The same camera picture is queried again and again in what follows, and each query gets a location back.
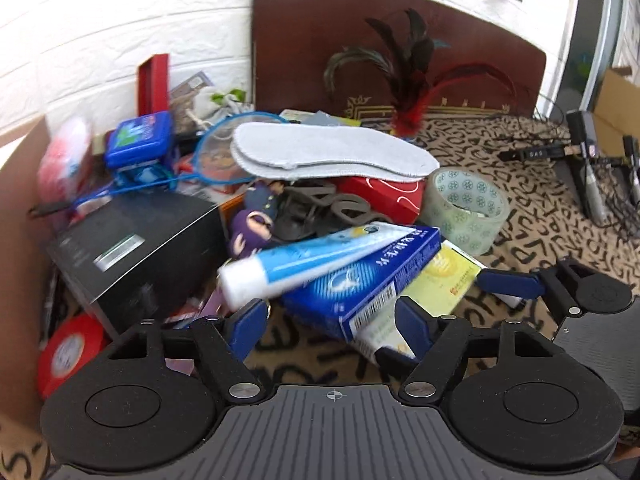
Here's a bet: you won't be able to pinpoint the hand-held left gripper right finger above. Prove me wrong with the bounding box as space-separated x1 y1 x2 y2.
395 297 556 406

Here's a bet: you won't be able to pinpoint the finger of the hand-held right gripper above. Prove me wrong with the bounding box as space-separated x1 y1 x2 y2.
476 257 584 315

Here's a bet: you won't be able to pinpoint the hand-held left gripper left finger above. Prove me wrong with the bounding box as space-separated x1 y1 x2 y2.
107 299 271 406

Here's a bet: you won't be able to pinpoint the blue medicine box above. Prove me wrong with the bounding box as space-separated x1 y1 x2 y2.
280 225 442 343

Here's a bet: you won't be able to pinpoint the yellow white medicine box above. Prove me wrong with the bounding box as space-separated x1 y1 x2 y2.
352 242 485 361

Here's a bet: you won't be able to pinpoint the blue white toothpaste tube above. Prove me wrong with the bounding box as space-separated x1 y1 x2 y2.
217 224 421 311

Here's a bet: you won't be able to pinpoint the brown cardboard box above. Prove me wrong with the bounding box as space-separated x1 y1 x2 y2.
0 114 57 433

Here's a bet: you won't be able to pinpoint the leopard print blanket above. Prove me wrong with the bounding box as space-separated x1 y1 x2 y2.
0 110 640 480

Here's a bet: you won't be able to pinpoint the clear packing tape roll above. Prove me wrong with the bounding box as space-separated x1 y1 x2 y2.
417 167 511 256

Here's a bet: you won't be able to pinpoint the purple cartoon figurine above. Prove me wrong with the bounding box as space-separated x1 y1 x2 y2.
227 182 287 261

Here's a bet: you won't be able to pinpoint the black cardboard box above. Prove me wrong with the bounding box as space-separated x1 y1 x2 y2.
45 192 232 342

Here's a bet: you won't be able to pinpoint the red patterned box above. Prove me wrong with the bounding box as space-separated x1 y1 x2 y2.
339 175 427 226

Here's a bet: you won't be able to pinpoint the orange printed box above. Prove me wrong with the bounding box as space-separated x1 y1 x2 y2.
177 180 251 212

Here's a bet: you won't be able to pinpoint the black tripod stand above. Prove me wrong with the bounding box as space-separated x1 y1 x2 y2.
497 110 640 236

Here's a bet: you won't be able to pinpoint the white felt insole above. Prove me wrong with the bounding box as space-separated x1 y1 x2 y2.
231 146 301 181
232 121 441 181

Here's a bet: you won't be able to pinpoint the red tape roll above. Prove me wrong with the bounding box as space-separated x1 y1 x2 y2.
37 312 113 401

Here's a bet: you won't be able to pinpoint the small blue racket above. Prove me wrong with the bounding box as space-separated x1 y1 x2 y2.
29 111 293 217

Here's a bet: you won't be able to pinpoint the red black feather shuttlecock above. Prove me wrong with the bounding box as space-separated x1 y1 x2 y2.
322 8 518 139

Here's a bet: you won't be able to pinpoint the open tan cardboard carton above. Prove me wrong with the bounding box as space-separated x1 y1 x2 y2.
592 67 640 171

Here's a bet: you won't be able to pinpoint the blue plastic case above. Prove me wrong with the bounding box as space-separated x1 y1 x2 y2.
104 111 175 170

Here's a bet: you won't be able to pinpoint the grey flat packet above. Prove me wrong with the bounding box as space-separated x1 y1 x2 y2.
280 109 362 129

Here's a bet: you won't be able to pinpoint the green plastic sprig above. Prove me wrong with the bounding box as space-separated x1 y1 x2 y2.
210 89 247 109

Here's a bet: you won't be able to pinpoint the printed photo card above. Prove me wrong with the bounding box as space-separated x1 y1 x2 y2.
169 71 216 132

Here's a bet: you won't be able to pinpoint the pink white plastic bag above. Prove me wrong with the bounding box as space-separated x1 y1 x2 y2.
37 115 96 231

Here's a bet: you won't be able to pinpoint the open red gift box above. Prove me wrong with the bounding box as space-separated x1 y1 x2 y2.
137 53 173 116

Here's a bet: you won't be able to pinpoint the dark brown wooden board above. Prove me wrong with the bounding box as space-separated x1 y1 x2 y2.
251 0 548 128

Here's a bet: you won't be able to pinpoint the black cables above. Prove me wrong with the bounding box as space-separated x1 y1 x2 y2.
492 92 571 143

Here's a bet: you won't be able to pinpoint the white cord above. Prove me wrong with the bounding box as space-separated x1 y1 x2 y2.
190 100 257 132

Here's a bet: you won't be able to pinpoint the grey metal door frame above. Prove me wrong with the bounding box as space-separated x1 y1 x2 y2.
575 0 632 111

